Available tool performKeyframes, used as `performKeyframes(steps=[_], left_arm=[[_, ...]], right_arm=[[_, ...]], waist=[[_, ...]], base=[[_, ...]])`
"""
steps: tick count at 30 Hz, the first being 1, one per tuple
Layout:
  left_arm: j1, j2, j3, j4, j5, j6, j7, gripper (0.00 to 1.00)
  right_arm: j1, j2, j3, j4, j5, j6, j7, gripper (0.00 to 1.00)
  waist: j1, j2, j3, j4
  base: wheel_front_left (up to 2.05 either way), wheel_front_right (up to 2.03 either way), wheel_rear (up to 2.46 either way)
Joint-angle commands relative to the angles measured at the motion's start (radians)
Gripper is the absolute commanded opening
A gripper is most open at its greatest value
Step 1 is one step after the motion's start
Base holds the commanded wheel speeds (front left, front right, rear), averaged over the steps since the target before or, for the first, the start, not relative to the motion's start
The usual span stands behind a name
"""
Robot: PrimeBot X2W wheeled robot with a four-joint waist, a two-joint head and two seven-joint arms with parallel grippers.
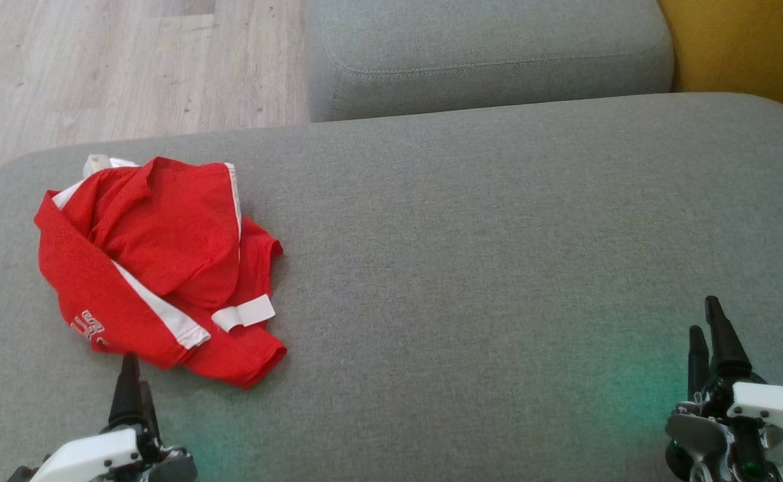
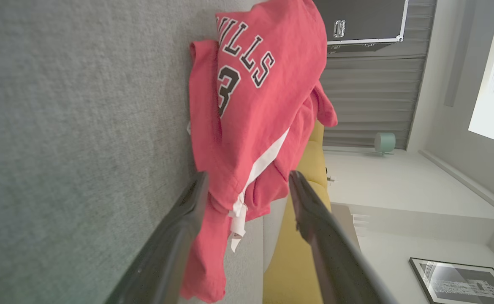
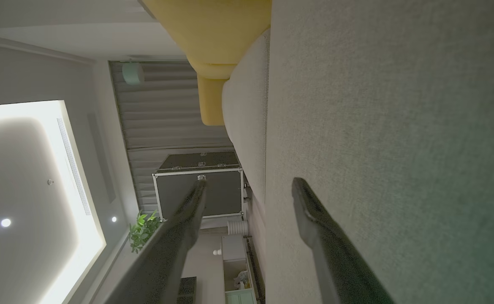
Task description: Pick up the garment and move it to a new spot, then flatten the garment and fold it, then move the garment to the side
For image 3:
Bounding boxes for large yellow cushion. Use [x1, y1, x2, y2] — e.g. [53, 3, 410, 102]
[141, 0, 272, 79]

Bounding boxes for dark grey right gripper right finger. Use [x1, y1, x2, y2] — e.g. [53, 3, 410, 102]
[291, 178, 396, 304]

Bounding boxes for grey fabric sofa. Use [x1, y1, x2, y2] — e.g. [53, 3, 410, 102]
[222, 0, 494, 304]

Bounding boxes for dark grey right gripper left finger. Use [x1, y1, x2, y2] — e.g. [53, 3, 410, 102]
[105, 179, 208, 304]

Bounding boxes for white open cabinet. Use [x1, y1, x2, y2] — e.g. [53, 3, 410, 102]
[222, 236, 258, 304]

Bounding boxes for grey pleated curtain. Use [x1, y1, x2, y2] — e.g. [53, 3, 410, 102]
[109, 60, 236, 216]

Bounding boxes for green potted plant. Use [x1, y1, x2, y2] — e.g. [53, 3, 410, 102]
[129, 210, 162, 254]

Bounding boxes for round pale green lamp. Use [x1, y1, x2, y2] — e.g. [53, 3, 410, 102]
[122, 62, 145, 86]

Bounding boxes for white ribbed cylinder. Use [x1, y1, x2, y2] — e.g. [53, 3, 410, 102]
[227, 220, 249, 236]

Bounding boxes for long white ceiling vent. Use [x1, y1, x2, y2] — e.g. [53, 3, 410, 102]
[56, 117, 92, 217]

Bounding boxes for dark flat panel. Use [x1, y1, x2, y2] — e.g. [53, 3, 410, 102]
[175, 277, 197, 304]

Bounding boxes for grey aluminium-edged flight case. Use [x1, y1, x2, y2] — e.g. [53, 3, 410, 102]
[152, 151, 245, 222]

